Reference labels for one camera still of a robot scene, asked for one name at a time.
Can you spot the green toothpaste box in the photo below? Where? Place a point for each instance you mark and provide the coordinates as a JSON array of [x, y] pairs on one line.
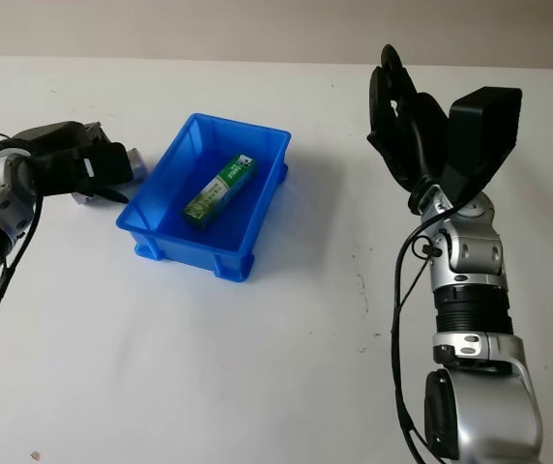
[[218, 193]]

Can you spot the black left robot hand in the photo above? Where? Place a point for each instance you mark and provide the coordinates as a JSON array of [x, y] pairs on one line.
[[64, 169]]

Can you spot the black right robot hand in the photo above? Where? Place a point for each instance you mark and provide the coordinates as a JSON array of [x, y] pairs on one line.
[[402, 135]]

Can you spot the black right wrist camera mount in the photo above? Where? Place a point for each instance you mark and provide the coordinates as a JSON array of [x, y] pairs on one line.
[[486, 130]]

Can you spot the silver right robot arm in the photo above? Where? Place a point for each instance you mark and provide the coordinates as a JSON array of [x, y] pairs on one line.
[[474, 270]]

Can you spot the blue plastic tray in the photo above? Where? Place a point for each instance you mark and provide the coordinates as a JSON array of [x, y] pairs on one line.
[[180, 237]]

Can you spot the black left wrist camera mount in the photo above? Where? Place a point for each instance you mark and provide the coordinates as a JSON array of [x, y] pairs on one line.
[[49, 133]]

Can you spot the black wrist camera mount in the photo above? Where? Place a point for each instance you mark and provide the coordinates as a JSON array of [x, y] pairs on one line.
[[49, 133], [486, 130]]

